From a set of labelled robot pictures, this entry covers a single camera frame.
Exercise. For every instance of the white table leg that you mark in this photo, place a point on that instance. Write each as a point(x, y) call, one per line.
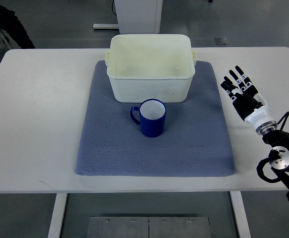
point(57, 216)
point(240, 214)

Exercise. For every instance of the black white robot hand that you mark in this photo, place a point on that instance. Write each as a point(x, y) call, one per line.
point(247, 101)

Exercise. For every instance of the left white table leg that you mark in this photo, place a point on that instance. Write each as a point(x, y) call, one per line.
point(57, 216)

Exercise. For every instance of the person in dark clothes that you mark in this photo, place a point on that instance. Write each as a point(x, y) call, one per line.
point(13, 27)

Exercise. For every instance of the white cabinet with base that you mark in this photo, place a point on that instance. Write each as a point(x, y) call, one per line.
point(135, 17)

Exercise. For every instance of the white plastic box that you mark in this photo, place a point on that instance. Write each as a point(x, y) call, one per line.
point(145, 66)

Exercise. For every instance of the blue textured mat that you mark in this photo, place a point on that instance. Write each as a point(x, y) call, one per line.
point(195, 141)

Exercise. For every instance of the blue mug white inside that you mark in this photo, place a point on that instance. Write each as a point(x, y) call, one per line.
point(150, 116)

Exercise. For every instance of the right white table leg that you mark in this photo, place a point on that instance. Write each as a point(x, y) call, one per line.
point(240, 214)

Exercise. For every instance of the grey metal floor plate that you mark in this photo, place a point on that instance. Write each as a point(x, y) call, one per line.
point(148, 227)

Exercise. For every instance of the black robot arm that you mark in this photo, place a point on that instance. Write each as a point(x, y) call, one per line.
point(275, 167)

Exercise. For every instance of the small grey floor hatch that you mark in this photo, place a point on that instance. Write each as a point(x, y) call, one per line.
point(221, 41)

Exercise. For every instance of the grey chair frame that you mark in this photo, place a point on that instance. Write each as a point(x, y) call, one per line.
point(5, 39)

